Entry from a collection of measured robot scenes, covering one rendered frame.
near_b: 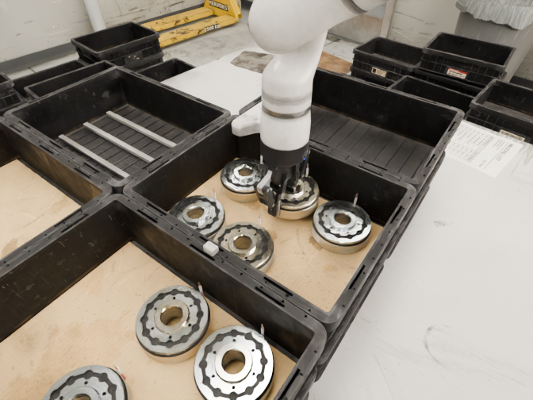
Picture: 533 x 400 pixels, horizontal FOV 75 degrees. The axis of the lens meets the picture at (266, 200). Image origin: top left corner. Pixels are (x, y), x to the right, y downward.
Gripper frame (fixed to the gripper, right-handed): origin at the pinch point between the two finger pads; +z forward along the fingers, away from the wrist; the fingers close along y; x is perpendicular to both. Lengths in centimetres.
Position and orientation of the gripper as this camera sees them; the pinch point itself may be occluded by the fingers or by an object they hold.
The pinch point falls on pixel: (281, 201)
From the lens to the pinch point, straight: 63.0
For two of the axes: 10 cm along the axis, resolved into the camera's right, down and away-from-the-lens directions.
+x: -8.0, -4.2, 4.2
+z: 0.0, 7.1, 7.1
